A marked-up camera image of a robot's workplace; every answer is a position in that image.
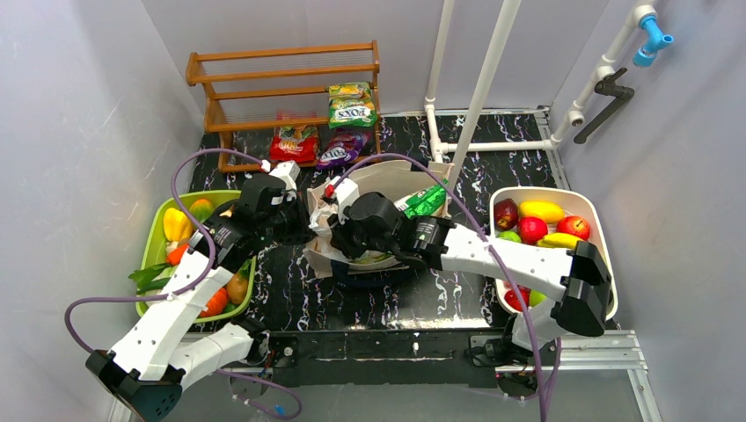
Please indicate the beige canvas tote bag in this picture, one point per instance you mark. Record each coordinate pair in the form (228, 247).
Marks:
(393, 179)

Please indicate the light green guava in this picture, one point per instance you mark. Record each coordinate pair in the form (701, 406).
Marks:
(509, 236)

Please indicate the blue pipe fitting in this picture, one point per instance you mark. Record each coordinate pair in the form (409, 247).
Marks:
(657, 40)

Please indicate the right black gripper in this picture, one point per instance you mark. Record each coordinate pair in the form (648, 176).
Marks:
(347, 236)

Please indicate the white pvc pipe frame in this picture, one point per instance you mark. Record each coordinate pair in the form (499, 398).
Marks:
(530, 57)

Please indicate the wooden shelf rack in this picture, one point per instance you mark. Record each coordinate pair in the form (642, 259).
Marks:
(259, 90)

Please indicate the orange carrot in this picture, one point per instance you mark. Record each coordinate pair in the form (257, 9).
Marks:
(174, 257)

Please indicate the dark red apple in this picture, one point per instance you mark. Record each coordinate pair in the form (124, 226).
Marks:
(505, 214)

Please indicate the metal base frame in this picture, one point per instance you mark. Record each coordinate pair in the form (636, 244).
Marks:
(367, 357)

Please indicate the green vegetable basket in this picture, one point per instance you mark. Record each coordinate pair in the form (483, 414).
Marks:
(155, 253)

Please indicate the yellow green snack bag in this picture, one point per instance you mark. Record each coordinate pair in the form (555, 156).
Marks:
(351, 105)

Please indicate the red snack bag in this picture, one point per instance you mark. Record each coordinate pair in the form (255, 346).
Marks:
(295, 143)

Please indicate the yellow bell pepper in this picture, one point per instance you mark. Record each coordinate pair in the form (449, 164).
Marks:
(176, 225)

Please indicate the orange tomato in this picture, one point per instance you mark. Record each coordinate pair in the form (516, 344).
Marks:
(216, 304)

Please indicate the large green chips bag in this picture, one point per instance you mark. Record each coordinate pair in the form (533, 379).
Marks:
(430, 201)

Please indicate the white fruit basket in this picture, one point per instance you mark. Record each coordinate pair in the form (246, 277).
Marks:
(572, 204)

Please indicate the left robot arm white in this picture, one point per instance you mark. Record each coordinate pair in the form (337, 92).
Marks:
(148, 369)

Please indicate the green orange mango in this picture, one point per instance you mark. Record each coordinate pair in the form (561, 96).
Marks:
(202, 209)

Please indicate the brown kiwi potato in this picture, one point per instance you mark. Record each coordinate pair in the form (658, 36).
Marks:
(237, 288)

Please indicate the small red fruit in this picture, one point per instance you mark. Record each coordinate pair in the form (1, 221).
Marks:
(531, 230)

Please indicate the yellow banana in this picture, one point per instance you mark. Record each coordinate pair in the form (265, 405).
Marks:
(559, 240)

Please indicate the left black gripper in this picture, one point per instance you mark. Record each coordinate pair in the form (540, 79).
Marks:
(296, 218)

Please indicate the yellow mango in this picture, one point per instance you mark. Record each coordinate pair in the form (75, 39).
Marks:
(546, 211)

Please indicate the purple snack bag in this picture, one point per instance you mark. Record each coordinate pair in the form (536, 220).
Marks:
(344, 147)

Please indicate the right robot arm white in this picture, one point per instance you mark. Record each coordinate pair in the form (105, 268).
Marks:
(576, 282)

